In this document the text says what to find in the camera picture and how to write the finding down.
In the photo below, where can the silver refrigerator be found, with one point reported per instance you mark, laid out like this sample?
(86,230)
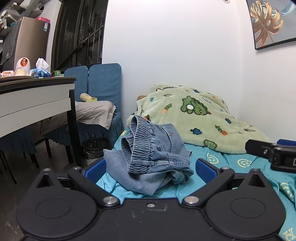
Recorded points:
(31,39)

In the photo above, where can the black metal window grille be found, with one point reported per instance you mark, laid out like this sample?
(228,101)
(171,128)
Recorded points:
(76,34)

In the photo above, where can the brown padded headboard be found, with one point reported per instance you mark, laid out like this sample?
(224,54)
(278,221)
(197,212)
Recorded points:
(140,98)

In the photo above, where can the teal smiley bed sheet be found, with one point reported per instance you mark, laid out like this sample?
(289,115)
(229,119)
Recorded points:
(224,160)

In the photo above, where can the blue denim pants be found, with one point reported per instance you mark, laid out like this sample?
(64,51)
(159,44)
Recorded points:
(157,148)

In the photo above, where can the green can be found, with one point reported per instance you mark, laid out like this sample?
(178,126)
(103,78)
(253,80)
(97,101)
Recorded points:
(57,73)

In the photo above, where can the white tissue pack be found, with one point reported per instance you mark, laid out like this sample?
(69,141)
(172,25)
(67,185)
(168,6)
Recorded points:
(42,63)

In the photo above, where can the pink lidded container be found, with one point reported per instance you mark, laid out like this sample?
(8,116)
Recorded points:
(44,20)

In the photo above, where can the beige cloth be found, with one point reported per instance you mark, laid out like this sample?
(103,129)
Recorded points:
(92,111)

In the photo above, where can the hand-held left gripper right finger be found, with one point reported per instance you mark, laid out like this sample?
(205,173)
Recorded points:
(205,170)

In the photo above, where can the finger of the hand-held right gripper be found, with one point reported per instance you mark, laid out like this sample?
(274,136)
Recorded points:
(256,147)
(286,142)

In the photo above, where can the bagged bread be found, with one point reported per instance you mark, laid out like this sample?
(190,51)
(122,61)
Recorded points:
(9,73)

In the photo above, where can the blue plastic bag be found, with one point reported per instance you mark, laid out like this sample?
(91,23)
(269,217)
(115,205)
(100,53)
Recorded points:
(40,73)

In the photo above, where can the black trash bin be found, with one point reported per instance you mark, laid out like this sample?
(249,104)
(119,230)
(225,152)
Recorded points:
(94,147)

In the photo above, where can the green printed fleece blanket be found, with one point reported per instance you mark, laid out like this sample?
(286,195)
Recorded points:
(196,115)

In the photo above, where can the yellow plush toy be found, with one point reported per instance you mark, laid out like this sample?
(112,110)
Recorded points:
(87,97)

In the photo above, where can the white bottle with round label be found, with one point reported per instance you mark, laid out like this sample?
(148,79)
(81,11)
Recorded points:
(22,63)

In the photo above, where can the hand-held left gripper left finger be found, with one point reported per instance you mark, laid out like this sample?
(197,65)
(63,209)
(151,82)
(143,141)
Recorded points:
(96,168)

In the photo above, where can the framed leaf wall picture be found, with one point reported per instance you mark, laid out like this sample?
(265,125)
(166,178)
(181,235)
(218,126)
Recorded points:
(270,20)

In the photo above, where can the white table with black legs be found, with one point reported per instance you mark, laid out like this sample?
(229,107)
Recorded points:
(27,102)

